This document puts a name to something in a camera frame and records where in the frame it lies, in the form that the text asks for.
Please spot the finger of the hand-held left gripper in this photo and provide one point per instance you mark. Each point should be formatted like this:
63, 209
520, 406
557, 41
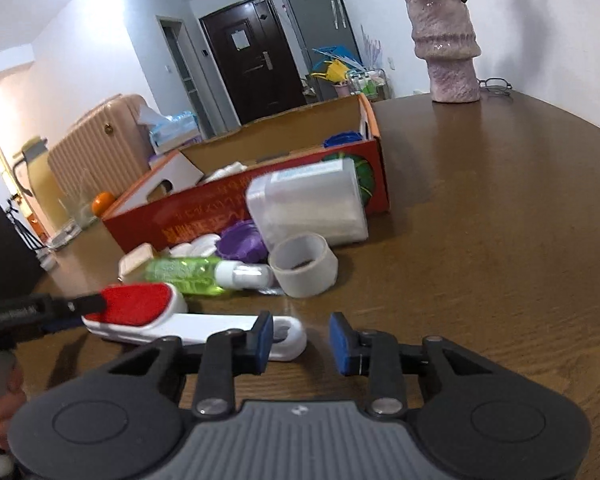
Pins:
87, 303
62, 325

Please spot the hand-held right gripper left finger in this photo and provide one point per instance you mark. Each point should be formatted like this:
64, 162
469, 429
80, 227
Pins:
263, 342

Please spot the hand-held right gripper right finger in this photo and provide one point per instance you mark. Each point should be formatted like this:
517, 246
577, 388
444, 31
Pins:
340, 345

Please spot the red and white lint brush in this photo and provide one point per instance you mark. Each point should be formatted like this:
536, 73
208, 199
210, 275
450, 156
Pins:
140, 305

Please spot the small cream box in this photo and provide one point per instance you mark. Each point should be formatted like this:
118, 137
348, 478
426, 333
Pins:
136, 257

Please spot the roll of clear tape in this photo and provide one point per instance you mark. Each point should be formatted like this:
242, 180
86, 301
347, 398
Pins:
305, 280

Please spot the purple ribbed lid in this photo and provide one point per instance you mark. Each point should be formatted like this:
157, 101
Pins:
240, 245

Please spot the green transparent bottle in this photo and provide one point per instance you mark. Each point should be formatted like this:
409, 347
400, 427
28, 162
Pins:
185, 272

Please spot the white plastic container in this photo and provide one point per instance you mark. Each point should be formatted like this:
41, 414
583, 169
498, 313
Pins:
305, 205

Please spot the orange cardboard box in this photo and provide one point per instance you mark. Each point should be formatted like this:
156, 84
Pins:
200, 205

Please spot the person's left hand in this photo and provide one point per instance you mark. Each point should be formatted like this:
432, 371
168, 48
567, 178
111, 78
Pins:
5, 410

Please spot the white cloth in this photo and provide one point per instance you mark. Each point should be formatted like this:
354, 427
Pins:
62, 237

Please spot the dark panel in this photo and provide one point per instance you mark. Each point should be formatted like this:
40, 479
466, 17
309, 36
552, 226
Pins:
0, 245

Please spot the black tripod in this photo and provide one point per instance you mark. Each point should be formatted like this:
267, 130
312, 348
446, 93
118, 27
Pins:
25, 230

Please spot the clear glass cup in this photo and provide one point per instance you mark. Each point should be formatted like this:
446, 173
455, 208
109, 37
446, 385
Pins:
80, 205

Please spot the orange fruit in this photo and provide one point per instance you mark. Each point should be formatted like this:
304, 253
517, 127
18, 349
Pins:
103, 204

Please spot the small white container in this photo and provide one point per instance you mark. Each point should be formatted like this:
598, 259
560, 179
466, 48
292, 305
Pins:
204, 245
181, 251

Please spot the yellow thermos jug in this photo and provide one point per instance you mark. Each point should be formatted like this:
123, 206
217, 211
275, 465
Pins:
37, 180

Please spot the pink ribbed suitcase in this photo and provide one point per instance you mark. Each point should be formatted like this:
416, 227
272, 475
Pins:
100, 145

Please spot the white packet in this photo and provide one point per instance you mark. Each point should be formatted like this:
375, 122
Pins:
225, 171

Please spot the blue tissue box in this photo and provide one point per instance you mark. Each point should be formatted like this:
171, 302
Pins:
172, 127

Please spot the blue ribbed lid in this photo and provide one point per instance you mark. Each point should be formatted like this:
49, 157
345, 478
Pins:
344, 139

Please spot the glass interior door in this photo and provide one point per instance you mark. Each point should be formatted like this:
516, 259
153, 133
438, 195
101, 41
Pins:
180, 70

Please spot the pink bin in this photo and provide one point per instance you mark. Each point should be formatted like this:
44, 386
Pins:
342, 90

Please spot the yellow dustpan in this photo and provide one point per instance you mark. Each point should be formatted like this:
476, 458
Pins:
332, 71

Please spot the dark brown entrance door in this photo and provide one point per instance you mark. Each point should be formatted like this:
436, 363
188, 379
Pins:
255, 60

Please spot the eyeglasses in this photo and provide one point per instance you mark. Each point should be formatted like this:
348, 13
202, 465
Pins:
495, 85

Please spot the pink textured vase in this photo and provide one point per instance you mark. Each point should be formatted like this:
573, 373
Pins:
447, 45

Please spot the grey refrigerator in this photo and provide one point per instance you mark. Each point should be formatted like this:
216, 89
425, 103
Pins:
315, 15

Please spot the white wall socket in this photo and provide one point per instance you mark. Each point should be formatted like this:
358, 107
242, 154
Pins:
392, 64

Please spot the purple wall decoration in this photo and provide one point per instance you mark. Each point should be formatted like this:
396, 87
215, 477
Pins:
371, 47

